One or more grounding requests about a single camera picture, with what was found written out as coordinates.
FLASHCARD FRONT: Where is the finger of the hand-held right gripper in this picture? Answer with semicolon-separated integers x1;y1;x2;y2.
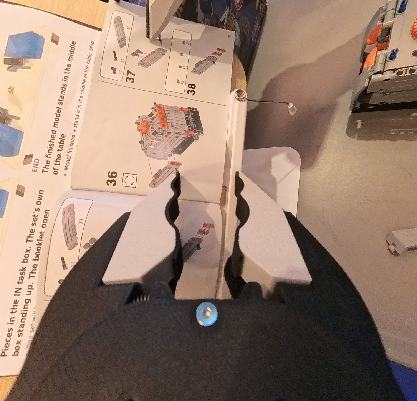
146;0;196;40

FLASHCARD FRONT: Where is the grey orange toy block model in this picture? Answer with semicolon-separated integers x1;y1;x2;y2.
350;0;417;115

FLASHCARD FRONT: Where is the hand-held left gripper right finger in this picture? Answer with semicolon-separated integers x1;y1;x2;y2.
225;172;313;299

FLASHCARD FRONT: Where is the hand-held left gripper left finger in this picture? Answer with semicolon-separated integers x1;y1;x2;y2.
102;172;183;291

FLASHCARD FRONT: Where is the metal page holder wire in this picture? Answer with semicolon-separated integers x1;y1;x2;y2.
235;89;298;116

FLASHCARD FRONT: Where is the blue robot kit box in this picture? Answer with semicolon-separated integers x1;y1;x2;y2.
177;0;268;77

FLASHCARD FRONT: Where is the instruction booklet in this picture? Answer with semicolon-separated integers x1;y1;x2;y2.
42;0;234;300

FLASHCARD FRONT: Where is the small grey block panel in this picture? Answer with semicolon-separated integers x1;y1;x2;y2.
386;228;417;256

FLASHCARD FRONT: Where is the printed task sheet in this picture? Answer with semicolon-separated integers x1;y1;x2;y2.
0;0;103;377

